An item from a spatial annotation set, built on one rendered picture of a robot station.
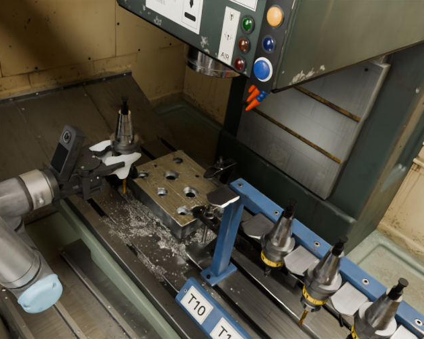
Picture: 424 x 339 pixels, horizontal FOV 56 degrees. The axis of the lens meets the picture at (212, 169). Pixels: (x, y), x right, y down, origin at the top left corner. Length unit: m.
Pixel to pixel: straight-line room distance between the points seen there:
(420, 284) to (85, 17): 1.81
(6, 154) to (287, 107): 1.12
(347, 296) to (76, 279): 0.85
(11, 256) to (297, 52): 0.55
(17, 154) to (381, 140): 1.37
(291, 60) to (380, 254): 1.37
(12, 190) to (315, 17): 0.61
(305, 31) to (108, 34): 1.52
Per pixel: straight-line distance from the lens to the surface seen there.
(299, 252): 0.82
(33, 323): 1.29
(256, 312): 1.10
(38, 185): 0.85
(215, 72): 0.94
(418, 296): 1.82
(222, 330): 1.01
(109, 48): 2.08
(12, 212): 0.85
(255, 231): 0.83
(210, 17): 0.70
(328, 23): 0.67
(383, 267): 1.84
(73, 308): 1.27
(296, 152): 1.49
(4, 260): 0.73
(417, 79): 1.26
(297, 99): 1.41
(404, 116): 1.29
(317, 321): 1.14
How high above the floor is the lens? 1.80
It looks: 37 degrees down
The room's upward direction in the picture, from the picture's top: 10 degrees clockwise
